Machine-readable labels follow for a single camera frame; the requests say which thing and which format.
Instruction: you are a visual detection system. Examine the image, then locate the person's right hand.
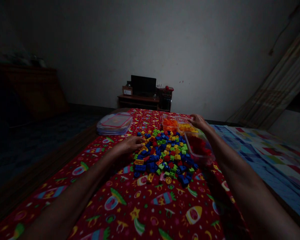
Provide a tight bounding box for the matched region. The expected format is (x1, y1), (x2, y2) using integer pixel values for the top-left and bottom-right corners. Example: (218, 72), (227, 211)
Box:
(188, 114), (210, 132)

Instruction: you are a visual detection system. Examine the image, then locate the person's left hand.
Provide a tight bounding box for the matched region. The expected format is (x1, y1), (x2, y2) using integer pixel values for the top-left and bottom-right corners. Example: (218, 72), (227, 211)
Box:
(112, 135), (145, 157)

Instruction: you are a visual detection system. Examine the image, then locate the clear container of yellow bricks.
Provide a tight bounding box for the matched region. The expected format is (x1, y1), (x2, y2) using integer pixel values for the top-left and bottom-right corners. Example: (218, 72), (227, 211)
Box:
(176, 115), (200, 137)

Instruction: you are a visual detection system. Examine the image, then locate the clear container of orange bricks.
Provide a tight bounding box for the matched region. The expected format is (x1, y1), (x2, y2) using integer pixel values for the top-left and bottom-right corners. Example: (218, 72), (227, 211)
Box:
(161, 114), (183, 132)

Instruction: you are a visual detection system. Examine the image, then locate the clear container of red bricks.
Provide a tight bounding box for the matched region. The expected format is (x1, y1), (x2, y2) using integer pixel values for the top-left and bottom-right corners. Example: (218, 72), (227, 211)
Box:
(184, 130), (215, 166)

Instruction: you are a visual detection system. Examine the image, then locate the pile of colourful toy bricks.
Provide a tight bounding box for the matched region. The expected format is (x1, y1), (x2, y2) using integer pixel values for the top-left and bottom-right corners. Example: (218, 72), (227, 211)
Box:
(132, 129), (199, 188)

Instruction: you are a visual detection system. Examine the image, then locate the stack of clear container lids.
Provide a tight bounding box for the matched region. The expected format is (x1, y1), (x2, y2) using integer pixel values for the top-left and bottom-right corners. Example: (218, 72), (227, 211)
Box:
(97, 112), (133, 136)

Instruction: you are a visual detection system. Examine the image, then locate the red rocket print cloth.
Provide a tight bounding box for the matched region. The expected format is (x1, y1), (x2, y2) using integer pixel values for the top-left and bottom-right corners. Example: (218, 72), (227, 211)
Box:
(0, 108), (250, 240)

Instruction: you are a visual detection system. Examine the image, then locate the wooden desk with monitor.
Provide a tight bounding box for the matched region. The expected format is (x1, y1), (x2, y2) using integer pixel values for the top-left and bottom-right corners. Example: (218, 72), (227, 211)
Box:
(117, 75), (175, 112)

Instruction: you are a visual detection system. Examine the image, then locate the blue patchwork mat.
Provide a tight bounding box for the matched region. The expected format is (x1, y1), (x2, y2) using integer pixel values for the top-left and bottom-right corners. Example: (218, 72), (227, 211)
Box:
(210, 124), (300, 227)

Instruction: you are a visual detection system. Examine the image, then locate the striped curtain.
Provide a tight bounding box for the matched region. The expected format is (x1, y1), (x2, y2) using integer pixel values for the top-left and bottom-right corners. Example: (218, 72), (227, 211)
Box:
(226, 0), (300, 129)

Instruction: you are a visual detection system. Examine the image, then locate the dark wooden cabinet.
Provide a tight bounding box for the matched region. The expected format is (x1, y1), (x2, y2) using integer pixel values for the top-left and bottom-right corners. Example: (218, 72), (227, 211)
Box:
(0, 56), (70, 120)

